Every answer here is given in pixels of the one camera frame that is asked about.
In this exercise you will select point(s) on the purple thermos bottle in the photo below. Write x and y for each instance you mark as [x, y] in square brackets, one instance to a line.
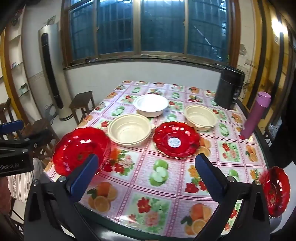
[255, 113]

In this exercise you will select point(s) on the fruit and flower print tablecloth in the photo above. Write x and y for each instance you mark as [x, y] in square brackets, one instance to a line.
[143, 166]

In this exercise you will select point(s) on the red plastic plate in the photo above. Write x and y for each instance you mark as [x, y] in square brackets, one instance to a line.
[78, 146]
[276, 192]

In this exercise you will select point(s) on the black cylindrical appliance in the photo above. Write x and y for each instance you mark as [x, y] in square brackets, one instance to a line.
[229, 88]

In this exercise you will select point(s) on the striped cloth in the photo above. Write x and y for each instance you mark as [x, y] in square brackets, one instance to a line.
[23, 185]

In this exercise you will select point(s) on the red plate with white sticker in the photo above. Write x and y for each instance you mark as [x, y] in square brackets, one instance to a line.
[177, 139]

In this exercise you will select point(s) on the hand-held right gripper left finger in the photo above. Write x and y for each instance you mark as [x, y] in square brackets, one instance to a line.
[84, 178]

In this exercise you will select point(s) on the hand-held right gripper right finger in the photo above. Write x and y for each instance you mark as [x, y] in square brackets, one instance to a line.
[209, 178]

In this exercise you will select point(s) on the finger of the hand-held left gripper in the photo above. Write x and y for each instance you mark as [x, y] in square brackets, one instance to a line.
[11, 128]
[34, 141]

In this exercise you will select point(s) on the small beige bowl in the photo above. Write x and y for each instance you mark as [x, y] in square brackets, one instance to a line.
[201, 115]

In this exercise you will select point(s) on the large beige bowl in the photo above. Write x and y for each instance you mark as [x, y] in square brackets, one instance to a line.
[129, 129]

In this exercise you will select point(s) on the wooden framed window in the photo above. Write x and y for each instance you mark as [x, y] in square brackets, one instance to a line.
[161, 27]

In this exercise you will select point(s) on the standing air conditioner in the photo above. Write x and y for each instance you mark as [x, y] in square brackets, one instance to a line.
[55, 58]

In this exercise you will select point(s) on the wooden stool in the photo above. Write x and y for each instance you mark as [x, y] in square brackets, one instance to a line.
[81, 97]

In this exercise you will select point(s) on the white bowl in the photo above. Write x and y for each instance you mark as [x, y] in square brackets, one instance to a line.
[150, 104]

